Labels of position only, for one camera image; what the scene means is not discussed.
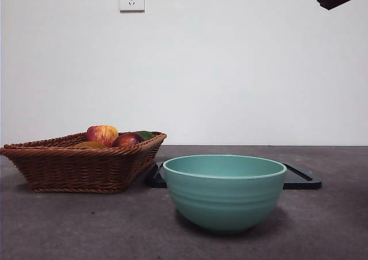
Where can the teal ribbed bowl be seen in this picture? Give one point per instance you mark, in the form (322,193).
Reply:
(224,202)

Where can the dark green rectangular tray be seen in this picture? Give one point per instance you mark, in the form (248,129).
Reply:
(302,182)

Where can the green fruit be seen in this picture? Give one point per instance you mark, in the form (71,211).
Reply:
(147,134)

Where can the dark red apple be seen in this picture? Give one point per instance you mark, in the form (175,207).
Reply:
(128,140)

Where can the red and yellow apple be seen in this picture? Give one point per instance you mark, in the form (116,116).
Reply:
(100,135)

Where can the brown wicker basket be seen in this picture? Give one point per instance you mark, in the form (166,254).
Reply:
(74,168)

